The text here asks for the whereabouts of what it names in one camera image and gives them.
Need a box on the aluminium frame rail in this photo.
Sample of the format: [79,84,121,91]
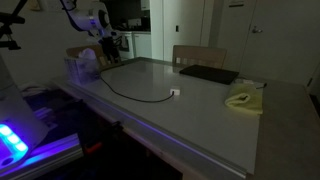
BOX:
[0,132,84,180]

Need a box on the marbled grey tissue box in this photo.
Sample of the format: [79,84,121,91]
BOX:
[64,55,102,86]

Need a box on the red clamp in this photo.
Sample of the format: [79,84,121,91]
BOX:
[83,141,103,155]

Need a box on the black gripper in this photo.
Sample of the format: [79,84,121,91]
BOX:
[98,32,122,66]

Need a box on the white board mat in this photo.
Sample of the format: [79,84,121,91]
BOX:
[66,59,268,177]

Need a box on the yellow cloth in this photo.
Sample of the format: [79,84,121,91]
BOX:
[224,83,264,116]

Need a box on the blue lit white device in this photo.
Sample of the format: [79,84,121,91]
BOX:
[0,122,31,168]

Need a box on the wall sign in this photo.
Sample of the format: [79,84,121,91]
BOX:
[228,0,245,8]

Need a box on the wooden chair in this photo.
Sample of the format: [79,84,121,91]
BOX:
[65,43,123,72]
[172,44,228,69]

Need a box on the white tissue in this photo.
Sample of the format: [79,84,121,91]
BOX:
[79,47,98,61]

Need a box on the black camera stand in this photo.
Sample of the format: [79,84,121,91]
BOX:
[0,12,26,51]

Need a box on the metal door handle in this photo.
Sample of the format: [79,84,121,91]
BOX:
[251,25,264,35]

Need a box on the black charger cable white plug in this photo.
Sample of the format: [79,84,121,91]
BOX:
[99,70,181,104]

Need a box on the white kitchen cabinet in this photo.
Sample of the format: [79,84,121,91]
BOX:
[118,30,153,61]

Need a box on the white room door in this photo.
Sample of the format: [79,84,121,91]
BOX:
[240,0,320,86]

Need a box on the black laptop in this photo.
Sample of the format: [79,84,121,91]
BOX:
[179,64,240,85]

